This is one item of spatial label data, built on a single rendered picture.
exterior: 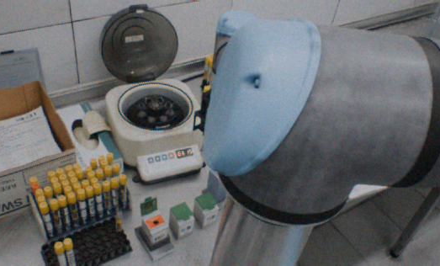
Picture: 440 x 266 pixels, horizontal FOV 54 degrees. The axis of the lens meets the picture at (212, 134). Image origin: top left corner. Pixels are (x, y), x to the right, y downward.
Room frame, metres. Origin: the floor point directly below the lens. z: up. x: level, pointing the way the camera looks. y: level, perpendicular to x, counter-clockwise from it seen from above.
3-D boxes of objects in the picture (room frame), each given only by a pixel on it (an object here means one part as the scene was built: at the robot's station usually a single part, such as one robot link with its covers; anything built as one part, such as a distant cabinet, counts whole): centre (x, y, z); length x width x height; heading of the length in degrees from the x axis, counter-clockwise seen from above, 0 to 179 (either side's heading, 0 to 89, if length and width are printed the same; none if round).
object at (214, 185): (0.73, -0.05, 0.92); 0.10 x 0.07 x 0.10; 134
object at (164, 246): (0.56, 0.10, 0.89); 0.09 x 0.05 x 0.04; 40
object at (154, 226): (0.56, 0.10, 0.92); 0.05 x 0.04 x 0.06; 40
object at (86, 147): (0.81, 0.32, 0.92); 0.24 x 0.12 x 0.10; 38
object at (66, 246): (0.51, 0.23, 0.93); 0.17 x 0.09 x 0.11; 128
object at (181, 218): (0.60, 0.04, 0.91); 0.05 x 0.04 x 0.07; 38
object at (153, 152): (0.88, 0.15, 0.94); 0.30 x 0.24 x 0.12; 29
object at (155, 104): (0.90, 0.16, 0.97); 0.15 x 0.15 x 0.07
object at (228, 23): (0.69, -0.02, 1.33); 0.09 x 0.08 x 0.11; 6
